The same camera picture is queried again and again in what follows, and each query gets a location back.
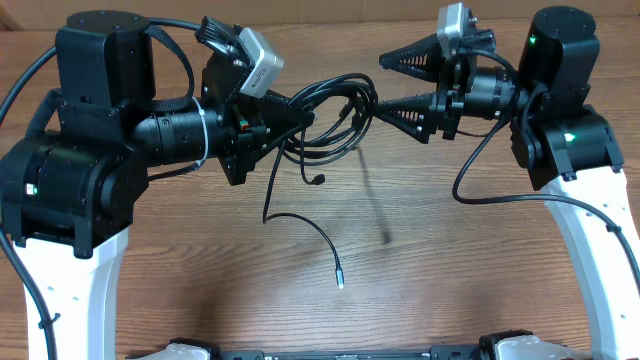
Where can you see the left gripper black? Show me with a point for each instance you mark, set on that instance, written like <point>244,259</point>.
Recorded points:
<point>247,126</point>

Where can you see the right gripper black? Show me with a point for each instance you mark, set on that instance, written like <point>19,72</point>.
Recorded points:
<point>427,67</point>

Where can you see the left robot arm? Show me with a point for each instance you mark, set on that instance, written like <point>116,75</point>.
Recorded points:
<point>96,142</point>

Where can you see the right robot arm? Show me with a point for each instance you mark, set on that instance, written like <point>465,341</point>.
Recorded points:
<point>569,150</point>

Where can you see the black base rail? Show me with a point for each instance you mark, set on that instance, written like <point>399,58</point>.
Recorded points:
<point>350,354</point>

